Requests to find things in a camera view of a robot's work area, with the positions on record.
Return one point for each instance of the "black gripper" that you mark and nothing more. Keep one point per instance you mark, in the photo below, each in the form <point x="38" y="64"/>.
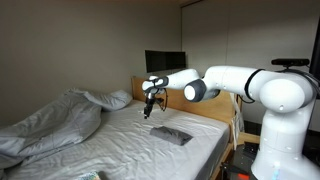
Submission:
<point x="150" y="101"/>

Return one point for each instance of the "grey cloth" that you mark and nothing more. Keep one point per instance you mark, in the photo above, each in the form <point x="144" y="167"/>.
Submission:
<point x="171" y="135"/>

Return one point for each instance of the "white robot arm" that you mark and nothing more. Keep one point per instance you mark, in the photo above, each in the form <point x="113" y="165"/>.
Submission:
<point x="283" y="110"/>

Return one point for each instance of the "pale grey pillow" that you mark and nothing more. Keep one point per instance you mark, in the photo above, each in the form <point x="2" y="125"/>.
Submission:
<point x="111" y="99"/>

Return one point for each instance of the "white bed mattress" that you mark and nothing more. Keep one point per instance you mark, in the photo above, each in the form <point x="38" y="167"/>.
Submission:
<point x="116" y="146"/>

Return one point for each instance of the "black flat monitor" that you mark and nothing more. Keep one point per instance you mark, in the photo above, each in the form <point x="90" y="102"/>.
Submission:
<point x="165" y="61"/>

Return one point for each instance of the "colourful printed folded shirt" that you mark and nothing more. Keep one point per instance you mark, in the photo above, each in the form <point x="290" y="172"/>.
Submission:
<point x="87" y="176"/>

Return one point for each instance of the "pale grey duvet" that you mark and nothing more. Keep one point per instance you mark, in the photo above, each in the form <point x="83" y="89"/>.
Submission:
<point x="50" y="126"/>

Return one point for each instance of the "black equipment box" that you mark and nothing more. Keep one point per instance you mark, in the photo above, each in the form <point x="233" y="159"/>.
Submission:
<point x="240" y="160"/>

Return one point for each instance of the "wooden side table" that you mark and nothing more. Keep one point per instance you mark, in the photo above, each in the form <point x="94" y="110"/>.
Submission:
<point x="248" y="137"/>

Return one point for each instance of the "small orange red object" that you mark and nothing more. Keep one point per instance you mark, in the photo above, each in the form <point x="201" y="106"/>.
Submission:
<point x="243" y="176"/>

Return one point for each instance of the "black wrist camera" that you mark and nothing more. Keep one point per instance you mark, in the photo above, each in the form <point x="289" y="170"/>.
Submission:
<point x="159" y="100"/>

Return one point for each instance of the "black stereo camera bar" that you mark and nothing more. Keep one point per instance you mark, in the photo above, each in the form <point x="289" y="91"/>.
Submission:
<point x="290" y="62"/>

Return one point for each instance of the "black window frame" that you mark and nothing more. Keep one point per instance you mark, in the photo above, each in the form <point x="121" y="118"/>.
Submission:
<point x="315" y="50"/>

